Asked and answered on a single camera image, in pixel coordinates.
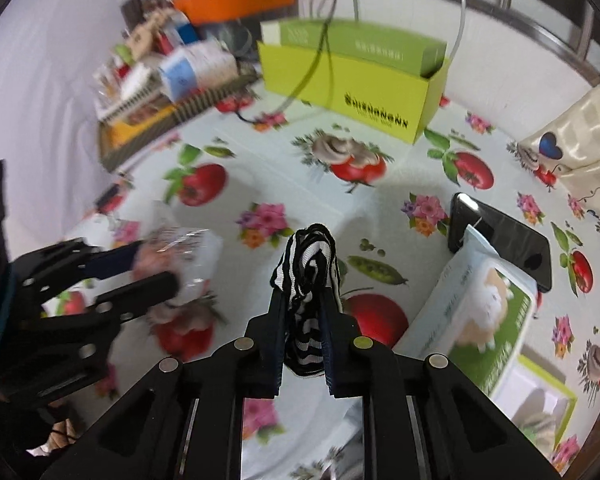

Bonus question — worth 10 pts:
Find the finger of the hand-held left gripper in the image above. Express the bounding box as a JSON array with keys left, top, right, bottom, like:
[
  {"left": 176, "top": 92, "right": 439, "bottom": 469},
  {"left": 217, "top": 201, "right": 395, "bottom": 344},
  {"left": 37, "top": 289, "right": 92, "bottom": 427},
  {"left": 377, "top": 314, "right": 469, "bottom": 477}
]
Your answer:
[
  {"left": 40, "top": 271, "right": 180, "bottom": 341},
  {"left": 10, "top": 237, "right": 146, "bottom": 301}
]

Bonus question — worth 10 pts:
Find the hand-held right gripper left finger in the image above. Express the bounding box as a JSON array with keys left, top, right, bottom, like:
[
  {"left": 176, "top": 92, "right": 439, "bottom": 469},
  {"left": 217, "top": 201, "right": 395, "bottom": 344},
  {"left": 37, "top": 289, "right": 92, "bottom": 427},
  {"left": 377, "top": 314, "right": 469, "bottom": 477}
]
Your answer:
[{"left": 40, "top": 287, "right": 287, "bottom": 480}]

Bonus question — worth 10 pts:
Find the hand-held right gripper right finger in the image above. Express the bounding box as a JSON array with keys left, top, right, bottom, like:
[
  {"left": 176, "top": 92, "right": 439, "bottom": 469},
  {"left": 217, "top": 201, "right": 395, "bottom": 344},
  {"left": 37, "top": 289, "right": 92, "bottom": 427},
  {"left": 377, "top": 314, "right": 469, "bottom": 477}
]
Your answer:
[{"left": 320, "top": 285, "right": 561, "bottom": 480}]

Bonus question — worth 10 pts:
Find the clear plastic packet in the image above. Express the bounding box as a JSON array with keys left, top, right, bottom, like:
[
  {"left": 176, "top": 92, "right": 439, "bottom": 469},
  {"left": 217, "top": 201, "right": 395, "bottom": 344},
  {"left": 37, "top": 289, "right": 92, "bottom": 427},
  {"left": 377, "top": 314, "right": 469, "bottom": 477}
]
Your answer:
[{"left": 130, "top": 227, "right": 224, "bottom": 308}]

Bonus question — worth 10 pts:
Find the large black white striped sock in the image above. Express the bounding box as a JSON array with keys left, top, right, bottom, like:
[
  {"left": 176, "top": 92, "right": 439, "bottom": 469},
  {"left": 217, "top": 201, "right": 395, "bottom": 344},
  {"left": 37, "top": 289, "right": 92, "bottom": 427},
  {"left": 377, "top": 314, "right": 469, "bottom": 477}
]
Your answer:
[{"left": 271, "top": 222, "right": 345, "bottom": 378}]

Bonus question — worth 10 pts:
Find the white tray green rim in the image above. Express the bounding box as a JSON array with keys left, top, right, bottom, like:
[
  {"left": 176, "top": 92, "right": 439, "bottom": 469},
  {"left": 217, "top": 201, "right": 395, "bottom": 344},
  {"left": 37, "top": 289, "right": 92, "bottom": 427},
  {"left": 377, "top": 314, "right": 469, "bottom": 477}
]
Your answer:
[{"left": 490, "top": 352, "right": 578, "bottom": 441}]

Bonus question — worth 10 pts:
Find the beige striped towel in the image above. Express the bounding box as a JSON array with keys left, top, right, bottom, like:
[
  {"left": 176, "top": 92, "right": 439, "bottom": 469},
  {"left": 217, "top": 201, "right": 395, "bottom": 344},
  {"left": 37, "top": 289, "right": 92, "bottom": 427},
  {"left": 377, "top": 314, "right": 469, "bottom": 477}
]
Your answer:
[{"left": 512, "top": 390, "right": 561, "bottom": 453}]

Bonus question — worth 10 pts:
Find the striped cardboard box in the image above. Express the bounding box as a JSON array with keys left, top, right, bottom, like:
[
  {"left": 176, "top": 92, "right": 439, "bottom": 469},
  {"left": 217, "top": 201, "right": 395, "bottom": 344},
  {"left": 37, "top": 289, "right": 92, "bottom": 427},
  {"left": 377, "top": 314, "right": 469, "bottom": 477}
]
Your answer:
[{"left": 97, "top": 75, "right": 261, "bottom": 171}]

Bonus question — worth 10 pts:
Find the wet wipes pack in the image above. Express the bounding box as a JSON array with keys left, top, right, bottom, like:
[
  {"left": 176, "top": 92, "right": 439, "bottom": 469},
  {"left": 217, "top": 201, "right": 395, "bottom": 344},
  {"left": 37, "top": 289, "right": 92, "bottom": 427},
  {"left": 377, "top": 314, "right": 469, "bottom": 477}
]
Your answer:
[{"left": 395, "top": 225, "right": 538, "bottom": 396}]

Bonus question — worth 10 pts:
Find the fruit print tablecloth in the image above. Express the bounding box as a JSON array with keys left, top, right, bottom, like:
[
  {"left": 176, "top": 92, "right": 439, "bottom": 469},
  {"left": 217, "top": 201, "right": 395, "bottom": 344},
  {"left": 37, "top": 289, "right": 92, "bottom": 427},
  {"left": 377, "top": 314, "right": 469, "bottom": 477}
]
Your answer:
[{"left": 40, "top": 95, "right": 600, "bottom": 480}]

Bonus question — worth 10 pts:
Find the white tissue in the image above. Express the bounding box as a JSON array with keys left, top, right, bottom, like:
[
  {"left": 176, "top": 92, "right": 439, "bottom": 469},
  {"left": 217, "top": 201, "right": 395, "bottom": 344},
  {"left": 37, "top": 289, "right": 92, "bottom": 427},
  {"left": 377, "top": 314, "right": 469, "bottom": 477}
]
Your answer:
[{"left": 120, "top": 62, "right": 158, "bottom": 101}]

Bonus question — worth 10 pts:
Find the white blue tissue pack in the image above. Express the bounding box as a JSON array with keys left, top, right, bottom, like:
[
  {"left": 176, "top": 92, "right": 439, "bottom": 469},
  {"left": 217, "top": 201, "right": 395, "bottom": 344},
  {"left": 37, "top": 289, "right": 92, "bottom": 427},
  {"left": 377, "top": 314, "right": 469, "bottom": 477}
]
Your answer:
[{"left": 157, "top": 40, "right": 238, "bottom": 103}]

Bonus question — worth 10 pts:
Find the black phone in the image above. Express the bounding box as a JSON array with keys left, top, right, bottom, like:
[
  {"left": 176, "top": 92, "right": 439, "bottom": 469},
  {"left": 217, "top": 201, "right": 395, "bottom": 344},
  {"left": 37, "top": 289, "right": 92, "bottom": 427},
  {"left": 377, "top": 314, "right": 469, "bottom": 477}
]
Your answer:
[{"left": 447, "top": 192, "right": 553, "bottom": 293}]

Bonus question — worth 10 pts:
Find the beige braided plush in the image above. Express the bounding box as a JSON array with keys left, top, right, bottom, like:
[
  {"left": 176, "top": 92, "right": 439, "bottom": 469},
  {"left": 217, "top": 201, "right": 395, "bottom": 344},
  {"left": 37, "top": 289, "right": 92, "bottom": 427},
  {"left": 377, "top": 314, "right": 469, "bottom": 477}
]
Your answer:
[{"left": 125, "top": 10, "right": 166, "bottom": 58}]

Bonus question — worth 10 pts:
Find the small blue white box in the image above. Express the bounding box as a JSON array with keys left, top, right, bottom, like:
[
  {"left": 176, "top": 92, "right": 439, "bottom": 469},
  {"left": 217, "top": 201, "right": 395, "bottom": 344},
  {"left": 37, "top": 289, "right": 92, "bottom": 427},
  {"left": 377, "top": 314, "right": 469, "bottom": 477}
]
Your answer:
[{"left": 162, "top": 15, "right": 201, "bottom": 53}]

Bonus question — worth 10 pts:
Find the dark transparent storage box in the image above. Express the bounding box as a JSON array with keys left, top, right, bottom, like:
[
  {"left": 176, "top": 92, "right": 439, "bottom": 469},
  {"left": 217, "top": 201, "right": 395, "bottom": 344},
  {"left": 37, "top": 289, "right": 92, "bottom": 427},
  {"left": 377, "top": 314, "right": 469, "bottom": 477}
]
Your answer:
[{"left": 200, "top": 15, "right": 266, "bottom": 56}]

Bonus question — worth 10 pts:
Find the lime green cardboard box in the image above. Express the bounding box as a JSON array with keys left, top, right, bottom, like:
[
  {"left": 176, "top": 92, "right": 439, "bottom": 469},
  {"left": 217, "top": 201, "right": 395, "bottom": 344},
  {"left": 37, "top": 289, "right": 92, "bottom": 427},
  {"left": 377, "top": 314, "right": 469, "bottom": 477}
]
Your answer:
[{"left": 257, "top": 17, "right": 453, "bottom": 146}]

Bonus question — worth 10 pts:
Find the cream heart print curtain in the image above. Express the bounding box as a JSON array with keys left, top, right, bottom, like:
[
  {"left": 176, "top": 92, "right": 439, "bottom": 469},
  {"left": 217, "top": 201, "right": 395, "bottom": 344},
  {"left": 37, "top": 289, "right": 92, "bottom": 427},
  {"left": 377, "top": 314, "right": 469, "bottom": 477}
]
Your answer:
[{"left": 517, "top": 67, "right": 600, "bottom": 241}]

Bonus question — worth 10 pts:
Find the black cable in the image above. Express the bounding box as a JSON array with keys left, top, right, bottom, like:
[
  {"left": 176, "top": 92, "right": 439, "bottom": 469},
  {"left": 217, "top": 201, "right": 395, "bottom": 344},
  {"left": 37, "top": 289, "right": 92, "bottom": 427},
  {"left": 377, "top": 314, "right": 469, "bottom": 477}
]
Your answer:
[{"left": 240, "top": 0, "right": 348, "bottom": 126}]

